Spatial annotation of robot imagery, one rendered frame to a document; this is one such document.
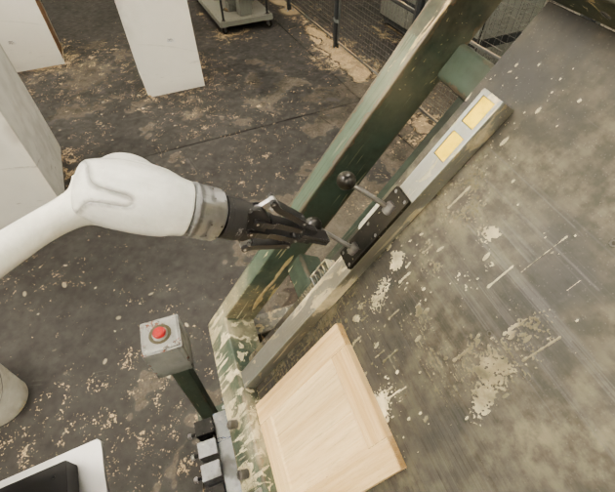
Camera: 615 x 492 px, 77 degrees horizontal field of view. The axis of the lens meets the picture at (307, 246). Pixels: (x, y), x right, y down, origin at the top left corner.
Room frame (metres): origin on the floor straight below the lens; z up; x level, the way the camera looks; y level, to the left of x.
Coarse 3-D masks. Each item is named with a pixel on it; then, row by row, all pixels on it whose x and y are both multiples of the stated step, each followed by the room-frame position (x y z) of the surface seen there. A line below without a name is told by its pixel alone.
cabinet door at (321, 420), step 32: (320, 352) 0.39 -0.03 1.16; (352, 352) 0.36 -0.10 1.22; (288, 384) 0.37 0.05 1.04; (320, 384) 0.33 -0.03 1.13; (352, 384) 0.30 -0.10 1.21; (288, 416) 0.30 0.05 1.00; (320, 416) 0.27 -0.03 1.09; (352, 416) 0.25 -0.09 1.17; (288, 448) 0.23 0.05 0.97; (320, 448) 0.21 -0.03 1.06; (352, 448) 0.19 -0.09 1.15; (384, 448) 0.18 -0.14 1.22; (288, 480) 0.17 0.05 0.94; (320, 480) 0.15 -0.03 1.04; (352, 480) 0.14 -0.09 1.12; (384, 480) 0.13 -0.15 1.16
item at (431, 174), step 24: (480, 96) 0.61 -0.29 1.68; (480, 120) 0.58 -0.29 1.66; (504, 120) 0.58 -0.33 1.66; (480, 144) 0.57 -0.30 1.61; (432, 168) 0.57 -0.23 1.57; (456, 168) 0.56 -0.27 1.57; (408, 192) 0.56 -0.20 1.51; (432, 192) 0.55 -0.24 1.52; (408, 216) 0.54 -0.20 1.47; (384, 240) 0.52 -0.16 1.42; (336, 264) 0.53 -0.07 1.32; (360, 264) 0.51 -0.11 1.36; (312, 288) 0.52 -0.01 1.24; (336, 288) 0.49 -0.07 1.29; (312, 312) 0.47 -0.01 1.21; (288, 336) 0.46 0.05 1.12; (264, 360) 0.44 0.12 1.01
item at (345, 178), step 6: (342, 174) 0.57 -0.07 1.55; (348, 174) 0.57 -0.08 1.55; (342, 180) 0.56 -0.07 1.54; (348, 180) 0.56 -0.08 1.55; (354, 180) 0.57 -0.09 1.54; (342, 186) 0.56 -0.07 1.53; (348, 186) 0.55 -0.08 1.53; (354, 186) 0.56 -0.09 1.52; (360, 186) 0.57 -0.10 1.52; (360, 192) 0.56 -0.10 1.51; (366, 192) 0.56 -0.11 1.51; (372, 198) 0.55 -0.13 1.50; (378, 198) 0.56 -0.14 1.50; (384, 204) 0.55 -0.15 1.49; (390, 204) 0.54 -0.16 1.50; (384, 210) 0.54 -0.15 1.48; (390, 210) 0.54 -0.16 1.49
